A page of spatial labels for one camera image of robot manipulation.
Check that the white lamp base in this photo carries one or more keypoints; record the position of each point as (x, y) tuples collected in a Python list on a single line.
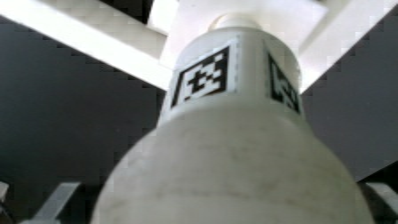
[(183, 18)]

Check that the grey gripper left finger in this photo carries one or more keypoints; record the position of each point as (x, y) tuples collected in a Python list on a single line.
[(53, 205)]

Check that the white front fence bar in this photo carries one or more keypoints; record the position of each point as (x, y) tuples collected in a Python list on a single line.
[(100, 31)]

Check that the white lamp bulb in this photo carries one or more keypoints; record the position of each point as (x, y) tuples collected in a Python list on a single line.
[(229, 167)]

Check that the white fence bar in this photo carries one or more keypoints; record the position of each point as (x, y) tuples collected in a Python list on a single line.
[(350, 19), (100, 31)]

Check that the white right fence bar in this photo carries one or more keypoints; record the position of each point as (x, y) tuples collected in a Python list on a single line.
[(350, 19)]

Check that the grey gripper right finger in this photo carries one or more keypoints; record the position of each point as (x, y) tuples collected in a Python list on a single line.
[(386, 194)]

